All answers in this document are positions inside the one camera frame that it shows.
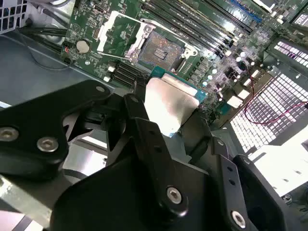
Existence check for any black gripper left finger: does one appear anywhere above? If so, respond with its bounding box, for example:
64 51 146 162
0 79 189 218

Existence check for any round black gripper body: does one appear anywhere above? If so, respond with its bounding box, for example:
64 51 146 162
49 117 225 231

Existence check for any thin wire locking lever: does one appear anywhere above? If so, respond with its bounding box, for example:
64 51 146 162
140 18 201 50

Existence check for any metal socket cover frame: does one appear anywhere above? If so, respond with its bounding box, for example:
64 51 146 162
96 11 146 64

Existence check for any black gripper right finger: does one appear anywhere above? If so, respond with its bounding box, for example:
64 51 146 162
180 109 291 231

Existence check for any silver topped CPU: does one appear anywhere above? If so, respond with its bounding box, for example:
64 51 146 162
143 64 209 138

